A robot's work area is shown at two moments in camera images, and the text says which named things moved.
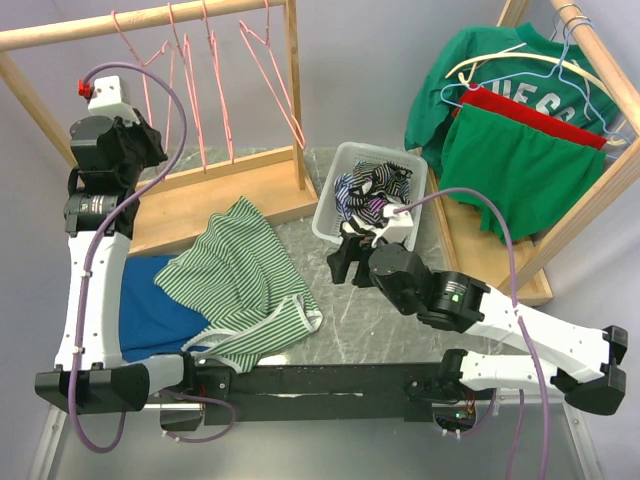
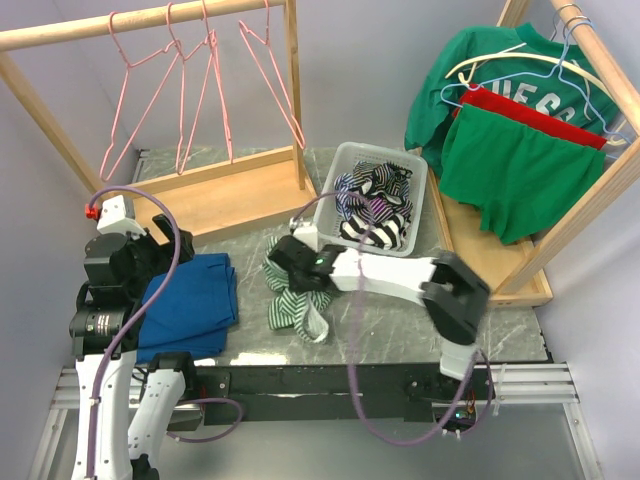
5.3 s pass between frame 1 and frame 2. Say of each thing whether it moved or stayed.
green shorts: stayed
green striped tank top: moved
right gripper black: moved
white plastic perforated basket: stayed
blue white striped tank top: stayed
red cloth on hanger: stayed
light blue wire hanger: stayed
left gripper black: moved
